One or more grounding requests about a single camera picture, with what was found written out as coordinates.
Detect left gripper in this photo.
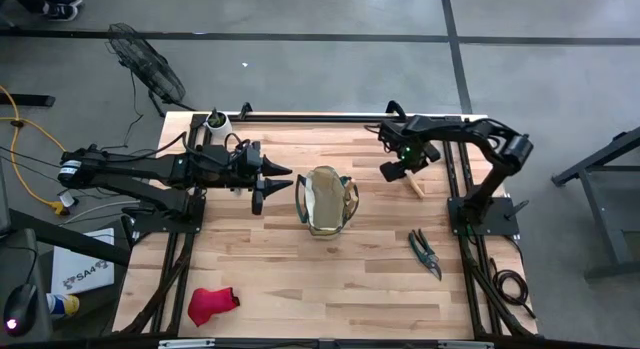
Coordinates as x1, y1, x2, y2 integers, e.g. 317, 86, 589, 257
199, 141, 295, 216

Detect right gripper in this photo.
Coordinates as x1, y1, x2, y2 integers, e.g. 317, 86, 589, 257
378, 135, 443, 184

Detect beige green-trimmed gardening bag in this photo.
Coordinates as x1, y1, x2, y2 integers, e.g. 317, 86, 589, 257
295, 165, 361, 239

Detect green pruning shears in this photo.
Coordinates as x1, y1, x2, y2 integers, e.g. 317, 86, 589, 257
407, 228, 444, 282

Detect red gardening glove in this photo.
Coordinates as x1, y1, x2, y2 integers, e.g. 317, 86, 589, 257
187, 286, 242, 328

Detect white pot with plant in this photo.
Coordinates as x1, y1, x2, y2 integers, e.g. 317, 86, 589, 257
204, 107, 234, 139

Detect black floor fan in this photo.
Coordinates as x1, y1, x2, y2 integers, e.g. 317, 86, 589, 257
105, 22, 197, 118

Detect black metal stand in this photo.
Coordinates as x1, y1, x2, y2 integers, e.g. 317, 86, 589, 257
551, 126, 640, 280

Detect white SA4 paper sign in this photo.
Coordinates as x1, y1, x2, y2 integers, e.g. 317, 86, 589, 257
51, 227, 116, 296

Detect yellow and blue bottle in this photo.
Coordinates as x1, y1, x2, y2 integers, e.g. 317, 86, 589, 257
46, 292, 81, 320

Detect black floor bar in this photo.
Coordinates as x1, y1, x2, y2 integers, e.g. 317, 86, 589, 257
0, 93, 56, 108

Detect dark grey desk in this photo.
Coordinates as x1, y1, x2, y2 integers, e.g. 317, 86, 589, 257
0, 158, 132, 343

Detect black computer mouse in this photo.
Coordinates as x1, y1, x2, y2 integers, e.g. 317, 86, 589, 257
2, 282, 39, 339

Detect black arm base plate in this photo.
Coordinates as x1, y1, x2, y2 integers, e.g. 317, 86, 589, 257
447, 196, 530, 238
122, 196, 207, 235

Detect coiled black cable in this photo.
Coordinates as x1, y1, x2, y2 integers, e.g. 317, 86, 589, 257
489, 256, 537, 320

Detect black fan power cable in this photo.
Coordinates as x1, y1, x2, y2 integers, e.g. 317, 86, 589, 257
99, 71, 146, 153

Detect silver aluminium bracket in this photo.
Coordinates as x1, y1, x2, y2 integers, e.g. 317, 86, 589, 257
438, 340, 495, 349
158, 338, 216, 349

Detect yellow extension cable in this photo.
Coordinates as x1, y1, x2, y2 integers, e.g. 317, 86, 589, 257
0, 84, 71, 216

